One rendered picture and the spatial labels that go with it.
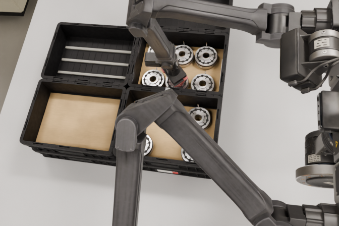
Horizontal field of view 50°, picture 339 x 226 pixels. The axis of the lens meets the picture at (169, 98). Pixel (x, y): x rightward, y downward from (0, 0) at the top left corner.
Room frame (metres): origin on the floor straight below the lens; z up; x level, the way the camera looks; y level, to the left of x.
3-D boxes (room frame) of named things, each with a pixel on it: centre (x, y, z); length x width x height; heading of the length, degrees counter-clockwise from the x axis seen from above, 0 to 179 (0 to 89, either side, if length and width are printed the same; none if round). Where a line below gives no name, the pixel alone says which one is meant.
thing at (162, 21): (1.06, -0.20, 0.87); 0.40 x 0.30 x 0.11; 67
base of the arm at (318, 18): (0.47, -0.42, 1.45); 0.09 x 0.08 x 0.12; 158
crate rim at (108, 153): (0.67, 0.40, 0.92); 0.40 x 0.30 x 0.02; 67
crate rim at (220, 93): (0.79, -0.08, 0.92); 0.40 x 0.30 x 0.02; 67
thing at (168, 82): (0.72, -0.05, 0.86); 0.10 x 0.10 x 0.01
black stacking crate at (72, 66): (0.94, 0.28, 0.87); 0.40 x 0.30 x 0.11; 67
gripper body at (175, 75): (0.72, -0.05, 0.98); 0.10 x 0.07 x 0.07; 20
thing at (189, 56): (0.84, -0.11, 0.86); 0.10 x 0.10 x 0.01
